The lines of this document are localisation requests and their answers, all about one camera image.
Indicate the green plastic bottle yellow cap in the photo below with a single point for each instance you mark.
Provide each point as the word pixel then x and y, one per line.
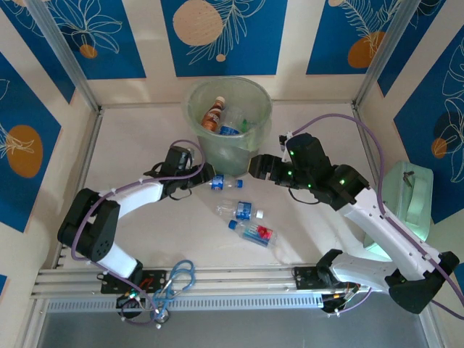
pixel 245 125

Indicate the large blue-label bottle white cap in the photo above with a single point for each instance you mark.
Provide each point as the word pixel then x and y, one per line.
pixel 229 130

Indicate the brown tea bottle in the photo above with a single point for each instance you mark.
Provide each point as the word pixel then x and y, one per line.
pixel 213 116

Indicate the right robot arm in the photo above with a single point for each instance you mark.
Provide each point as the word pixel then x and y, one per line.
pixel 380 224

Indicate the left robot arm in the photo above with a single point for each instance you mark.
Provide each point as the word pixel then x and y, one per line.
pixel 137 192

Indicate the translucent green waste bin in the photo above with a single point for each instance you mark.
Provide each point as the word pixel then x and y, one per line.
pixel 228 159

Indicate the bottle with red flower label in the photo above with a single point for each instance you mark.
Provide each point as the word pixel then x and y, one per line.
pixel 255 233

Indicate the small black clip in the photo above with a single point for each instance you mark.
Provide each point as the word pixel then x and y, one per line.
pixel 409 175

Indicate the pale green plastic container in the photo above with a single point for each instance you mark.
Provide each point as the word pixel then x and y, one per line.
pixel 417 210

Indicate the blue stethoscope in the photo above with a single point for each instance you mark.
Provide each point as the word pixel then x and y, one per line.
pixel 161 317

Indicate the grey metal sheet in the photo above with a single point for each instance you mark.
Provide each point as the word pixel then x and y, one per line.
pixel 253 330

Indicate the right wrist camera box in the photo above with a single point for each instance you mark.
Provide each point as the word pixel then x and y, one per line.
pixel 284 139

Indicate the aluminium table side rail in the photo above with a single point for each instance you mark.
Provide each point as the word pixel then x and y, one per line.
pixel 95 128
pixel 359 113

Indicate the aluminium mounting rail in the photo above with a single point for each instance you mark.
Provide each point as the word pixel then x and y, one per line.
pixel 235 281

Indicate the aluminium frame post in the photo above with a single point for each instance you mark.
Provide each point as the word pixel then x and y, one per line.
pixel 384 54
pixel 67 54

